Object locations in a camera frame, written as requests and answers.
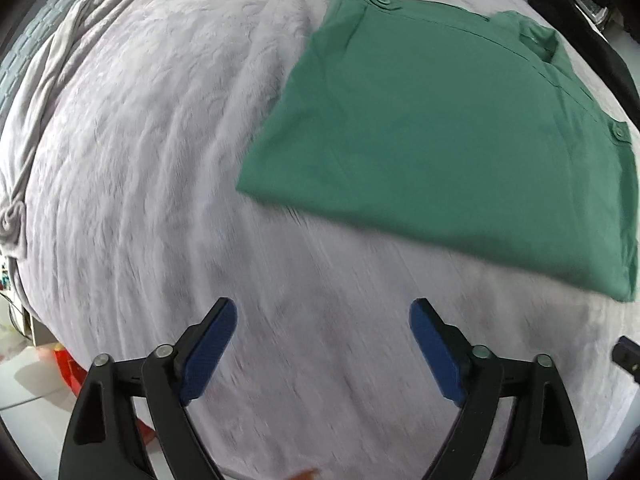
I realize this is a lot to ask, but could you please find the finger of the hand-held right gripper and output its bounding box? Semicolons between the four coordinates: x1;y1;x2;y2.
612;336;640;376

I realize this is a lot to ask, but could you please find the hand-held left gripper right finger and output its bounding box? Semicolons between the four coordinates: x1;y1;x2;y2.
408;298;589;480

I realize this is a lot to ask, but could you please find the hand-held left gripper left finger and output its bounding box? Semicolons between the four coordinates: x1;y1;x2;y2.
59;297;238;480

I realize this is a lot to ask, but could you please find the green work jacket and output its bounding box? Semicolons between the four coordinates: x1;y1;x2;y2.
235;0;640;304

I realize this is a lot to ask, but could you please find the red plastic stool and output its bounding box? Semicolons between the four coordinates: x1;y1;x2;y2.
52;345;157;442

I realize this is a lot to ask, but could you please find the lavender bed blanket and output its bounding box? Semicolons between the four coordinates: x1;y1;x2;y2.
0;0;640;480

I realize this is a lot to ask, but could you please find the grey fleece blanket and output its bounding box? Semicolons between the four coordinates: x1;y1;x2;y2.
0;0;128;261

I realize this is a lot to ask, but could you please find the black cloth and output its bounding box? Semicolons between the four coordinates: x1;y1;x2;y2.
520;0;640;126

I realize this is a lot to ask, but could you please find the grey-blue quilted headboard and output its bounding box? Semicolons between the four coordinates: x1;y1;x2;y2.
0;0;96;131

